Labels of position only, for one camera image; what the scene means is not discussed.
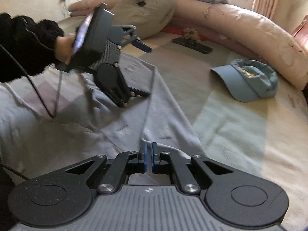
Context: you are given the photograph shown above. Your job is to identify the blue baseball cap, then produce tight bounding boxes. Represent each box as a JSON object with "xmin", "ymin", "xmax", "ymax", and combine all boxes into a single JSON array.
[{"xmin": 211, "ymin": 59, "xmax": 278, "ymax": 103}]

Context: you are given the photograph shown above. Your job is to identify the orange red object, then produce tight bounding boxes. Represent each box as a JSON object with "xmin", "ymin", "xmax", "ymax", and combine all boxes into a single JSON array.
[{"xmin": 161, "ymin": 26, "xmax": 207, "ymax": 41}]

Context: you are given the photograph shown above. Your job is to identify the wooden headboard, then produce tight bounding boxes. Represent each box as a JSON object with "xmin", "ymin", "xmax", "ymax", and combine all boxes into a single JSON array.
[{"xmin": 292, "ymin": 15, "xmax": 308, "ymax": 48}]

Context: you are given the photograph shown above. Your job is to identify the pink folded quilt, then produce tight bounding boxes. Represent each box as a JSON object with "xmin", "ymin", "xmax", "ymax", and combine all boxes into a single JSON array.
[{"xmin": 68, "ymin": 0, "xmax": 308, "ymax": 91}]

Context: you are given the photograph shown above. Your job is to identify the black fuzzy left sleeve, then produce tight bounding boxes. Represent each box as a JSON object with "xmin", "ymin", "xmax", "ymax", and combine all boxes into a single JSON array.
[{"xmin": 1, "ymin": 13, "xmax": 64, "ymax": 82}]

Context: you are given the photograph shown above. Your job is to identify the black phone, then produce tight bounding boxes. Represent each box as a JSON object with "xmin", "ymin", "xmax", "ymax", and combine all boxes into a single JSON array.
[{"xmin": 172, "ymin": 37, "xmax": 213, "ymax": 54}]

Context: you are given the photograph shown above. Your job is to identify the person's left hand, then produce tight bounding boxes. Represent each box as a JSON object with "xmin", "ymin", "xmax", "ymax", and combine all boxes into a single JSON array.
[{"xmin": 54, "ymin": 34, "xmax": 76, "ymax": 64}]

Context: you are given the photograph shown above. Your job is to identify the grey cat face cushion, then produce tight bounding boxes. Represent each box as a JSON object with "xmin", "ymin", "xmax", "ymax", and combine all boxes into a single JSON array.
[{"xmin": 111, "ymin": 0, "xmax": 175, "ymax": 40}]

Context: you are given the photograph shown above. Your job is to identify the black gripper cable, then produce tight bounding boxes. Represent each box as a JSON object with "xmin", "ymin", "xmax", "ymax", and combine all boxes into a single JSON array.
[{"xmin": 0, "ymin": 44, "xmax": 55, "ymax": 119}]

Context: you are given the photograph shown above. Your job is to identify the brown flower hair tie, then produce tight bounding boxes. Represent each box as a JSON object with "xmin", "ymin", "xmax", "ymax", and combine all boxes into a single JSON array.
[{"xmin": 182, "ymin": 27, "xmax": 199, "ymax": 44}]

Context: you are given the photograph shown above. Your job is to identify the patchwork bed sheet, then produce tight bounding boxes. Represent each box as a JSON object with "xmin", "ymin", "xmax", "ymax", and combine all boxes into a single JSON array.
[{"xmin": 123, "ymin": 33, "xmax": 307, "ymax": 230}]

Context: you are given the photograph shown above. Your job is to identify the grey-blue pants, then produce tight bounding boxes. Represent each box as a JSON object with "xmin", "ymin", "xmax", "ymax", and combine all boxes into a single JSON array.
[{"xmin": 1, "ymin": 54, "xmax": 204, "ymax": 178}]

